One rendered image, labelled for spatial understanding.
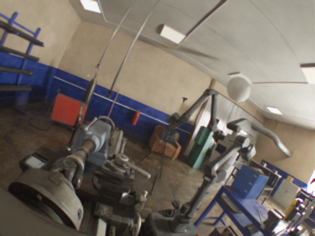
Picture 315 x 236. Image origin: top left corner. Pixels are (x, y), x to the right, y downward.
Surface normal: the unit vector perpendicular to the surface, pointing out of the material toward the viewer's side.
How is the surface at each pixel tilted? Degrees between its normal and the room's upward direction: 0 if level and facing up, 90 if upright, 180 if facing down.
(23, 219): 0
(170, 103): 90
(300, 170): 90
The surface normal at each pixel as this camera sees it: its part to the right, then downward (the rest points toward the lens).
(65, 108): 0.47, 0.29
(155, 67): 0.18, 0.17
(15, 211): 0.40, -0.91
